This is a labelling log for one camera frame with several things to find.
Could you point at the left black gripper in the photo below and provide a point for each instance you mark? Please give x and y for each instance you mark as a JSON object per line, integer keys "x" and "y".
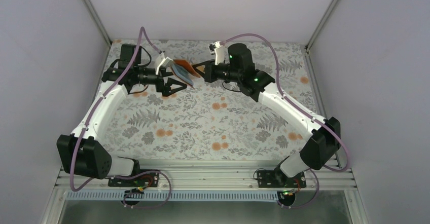
{"x": 165, "y": 88}

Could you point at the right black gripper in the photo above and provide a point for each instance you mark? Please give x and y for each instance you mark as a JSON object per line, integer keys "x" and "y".
{"x": 209, "y": 74}

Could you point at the brown leather card holder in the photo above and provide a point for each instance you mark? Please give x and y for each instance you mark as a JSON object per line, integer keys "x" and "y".
{"x": 187, "y": 66}

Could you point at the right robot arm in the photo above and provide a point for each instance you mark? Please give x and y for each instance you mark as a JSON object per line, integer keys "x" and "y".
{"x": 235, "y": 64}

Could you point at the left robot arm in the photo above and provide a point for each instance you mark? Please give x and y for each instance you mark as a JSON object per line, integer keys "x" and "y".
{"x": 81, "y": 152}

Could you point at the floral patterned table mat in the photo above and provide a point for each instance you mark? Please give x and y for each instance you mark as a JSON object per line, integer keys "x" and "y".
{"x": 208, "y": 122}

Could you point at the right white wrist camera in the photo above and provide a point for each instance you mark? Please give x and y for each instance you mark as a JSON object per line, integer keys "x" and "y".
{"x": 219, "y": 50}

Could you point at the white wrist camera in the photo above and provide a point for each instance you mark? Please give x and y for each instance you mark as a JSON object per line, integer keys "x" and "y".
{"x": 162, "y": 61}
{"x": 219, "y": 50}

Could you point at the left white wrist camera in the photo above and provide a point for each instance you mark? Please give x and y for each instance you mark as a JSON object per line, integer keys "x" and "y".
{"x": 162, "y": 61}

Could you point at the aluminium rail frame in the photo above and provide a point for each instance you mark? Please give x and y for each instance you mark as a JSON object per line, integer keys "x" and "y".
{"x": 236, "y": 175}

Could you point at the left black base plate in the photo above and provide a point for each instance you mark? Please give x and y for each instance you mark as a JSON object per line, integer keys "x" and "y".
{"x": 143, "y": 178}

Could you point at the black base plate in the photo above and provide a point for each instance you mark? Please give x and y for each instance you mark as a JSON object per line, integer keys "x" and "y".
{"x": 143, "y": 178}
{"x": 276, "y": 179}

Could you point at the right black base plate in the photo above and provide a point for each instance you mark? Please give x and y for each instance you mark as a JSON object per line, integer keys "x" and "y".
{"x": 276, "y": 179}

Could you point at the slotted grey cable duct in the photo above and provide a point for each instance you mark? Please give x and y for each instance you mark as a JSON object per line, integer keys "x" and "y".
{"x": 176, "y": 195}

